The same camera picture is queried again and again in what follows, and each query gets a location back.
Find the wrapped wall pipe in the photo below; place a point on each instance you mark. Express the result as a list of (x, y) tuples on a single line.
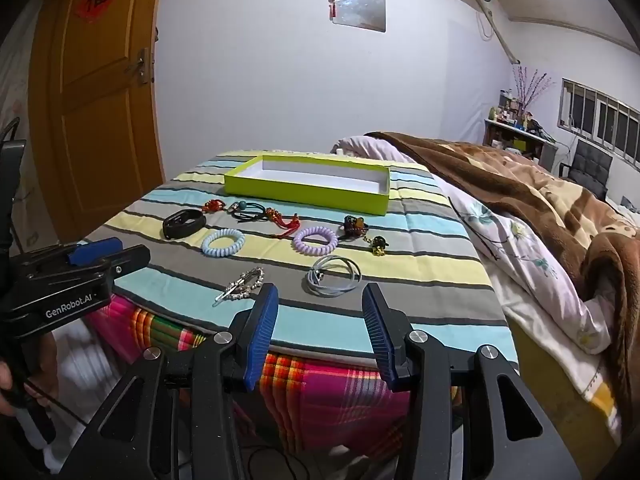
[(497, 30)]

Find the green shallow cardboard box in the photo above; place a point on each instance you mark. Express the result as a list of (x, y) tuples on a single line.
[(310, 170)]

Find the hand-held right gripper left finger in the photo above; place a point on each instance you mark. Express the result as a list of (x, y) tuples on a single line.
[(264, 330)]

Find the wooden door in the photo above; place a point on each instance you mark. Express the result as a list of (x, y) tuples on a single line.
[(100, 135)]

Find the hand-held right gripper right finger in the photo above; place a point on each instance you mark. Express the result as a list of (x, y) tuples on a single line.
[(376, 330)]

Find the floral pink quilt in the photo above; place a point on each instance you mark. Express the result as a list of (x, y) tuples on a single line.
[(500, 240)]

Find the cluttered white shelf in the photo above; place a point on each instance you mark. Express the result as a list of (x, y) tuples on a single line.
[(510, 132)]

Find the red knot charm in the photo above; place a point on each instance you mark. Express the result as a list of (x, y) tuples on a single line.
[(214, 205)]

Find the black chair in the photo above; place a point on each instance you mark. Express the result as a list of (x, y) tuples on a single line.
[(592, 165)]

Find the black wristband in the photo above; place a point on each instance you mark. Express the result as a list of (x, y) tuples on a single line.
[(172, 230)]

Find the silver rhinestone hair clip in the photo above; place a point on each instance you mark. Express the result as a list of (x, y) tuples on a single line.
[(247, 285)]

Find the gold black charm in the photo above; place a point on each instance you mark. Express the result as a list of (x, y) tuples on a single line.
[(377, 246)]

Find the brown amber hair claw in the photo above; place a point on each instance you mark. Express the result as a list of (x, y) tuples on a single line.
[(352, 225)]

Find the barred window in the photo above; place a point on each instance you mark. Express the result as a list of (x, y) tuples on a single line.
[(600, 115)]

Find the person's left hand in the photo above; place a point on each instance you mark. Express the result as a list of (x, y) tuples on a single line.
[(5, 385)]

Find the red hanging ornament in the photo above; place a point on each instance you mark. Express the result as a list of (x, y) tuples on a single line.
[(333, 2)]

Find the brown plush blanket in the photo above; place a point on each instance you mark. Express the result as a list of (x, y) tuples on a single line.
[(550, 195)]

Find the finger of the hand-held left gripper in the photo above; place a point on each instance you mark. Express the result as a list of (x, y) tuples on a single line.
[(95, 250), (127, 260)]

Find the purple flower branches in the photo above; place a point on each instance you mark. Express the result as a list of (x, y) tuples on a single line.
[(530, 87)]

